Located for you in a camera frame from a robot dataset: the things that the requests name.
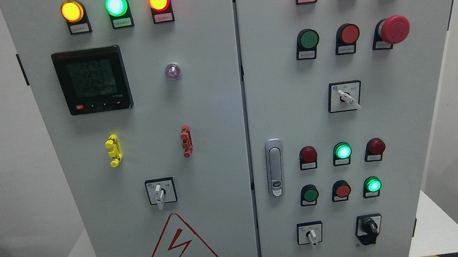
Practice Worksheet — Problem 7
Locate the red mushroom emergency stop button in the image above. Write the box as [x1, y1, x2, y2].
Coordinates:
[372, 15, 410, 50]

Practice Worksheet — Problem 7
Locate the red push button lower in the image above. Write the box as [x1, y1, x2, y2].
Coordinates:
[331, 180, 351, 202]

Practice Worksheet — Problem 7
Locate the grey cabinet door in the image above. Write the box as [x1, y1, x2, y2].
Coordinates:
[0, 0, 258, 257]
[236, 0, 451, 257]

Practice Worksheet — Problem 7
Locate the red push button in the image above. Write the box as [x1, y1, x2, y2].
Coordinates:
[335, 23, 360, 55]
[331, 180, 351, 202]

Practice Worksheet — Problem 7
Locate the white rotary selector switch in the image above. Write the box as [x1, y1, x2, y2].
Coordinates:
[144, 177, 178, 210]
[296, 221, 323, 246]
[328, 80, 361, 113]

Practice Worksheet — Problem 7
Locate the black rotary knob switch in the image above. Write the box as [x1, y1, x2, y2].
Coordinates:
[355, 213, 382, 246]

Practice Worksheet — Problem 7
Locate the left grey cabinet door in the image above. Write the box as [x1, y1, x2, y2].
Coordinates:
[0, 0, 258, 257]

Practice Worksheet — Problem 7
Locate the dark red indicator light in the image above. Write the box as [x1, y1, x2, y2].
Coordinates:
[364, 137, 386, 163]
[299, 145, 318, 171]

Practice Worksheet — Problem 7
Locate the green push button upper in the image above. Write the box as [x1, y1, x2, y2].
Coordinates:
[296, 28, 320, 61]

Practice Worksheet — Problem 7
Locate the small purple dome light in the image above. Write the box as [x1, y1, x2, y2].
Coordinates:
[164, 62, 182, 80]

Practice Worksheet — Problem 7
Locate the red push button upper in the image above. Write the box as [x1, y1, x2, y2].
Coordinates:
[335, 23, 360, 55]

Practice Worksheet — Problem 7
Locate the right grey cabinet door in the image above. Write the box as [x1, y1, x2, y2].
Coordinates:
[236, 0, 451, 257]

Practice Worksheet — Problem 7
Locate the lit green indicator light middle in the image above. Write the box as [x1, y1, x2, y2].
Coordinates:
[332, 141, 352, 167]

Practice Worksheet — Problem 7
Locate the green indicator light top left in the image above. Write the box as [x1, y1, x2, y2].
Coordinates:
[104, 0, 134, 29]

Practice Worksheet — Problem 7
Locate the dark red indicator light left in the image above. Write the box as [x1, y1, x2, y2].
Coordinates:
[299, 145, 318, 171]

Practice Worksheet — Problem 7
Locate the dark red indicator light right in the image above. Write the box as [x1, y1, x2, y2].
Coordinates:
[364, 137, 386, 163]

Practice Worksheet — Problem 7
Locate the black digital power meter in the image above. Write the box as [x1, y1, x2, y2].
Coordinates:
[51, 45, 134, 116]

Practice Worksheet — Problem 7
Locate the red-rimmed lit indicator light left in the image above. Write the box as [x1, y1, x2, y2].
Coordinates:
[148, 0, 175, 24]

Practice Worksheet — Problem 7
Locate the yellow indicator light top left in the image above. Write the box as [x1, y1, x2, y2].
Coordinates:
[60, 0, 92, 35]

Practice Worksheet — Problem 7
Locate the lit green push button lower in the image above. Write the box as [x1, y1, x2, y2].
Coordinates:
[363, 176, 382, 198]

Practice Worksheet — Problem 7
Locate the silver door lock handle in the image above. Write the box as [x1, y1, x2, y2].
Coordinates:
[265, 138, 284, 197]

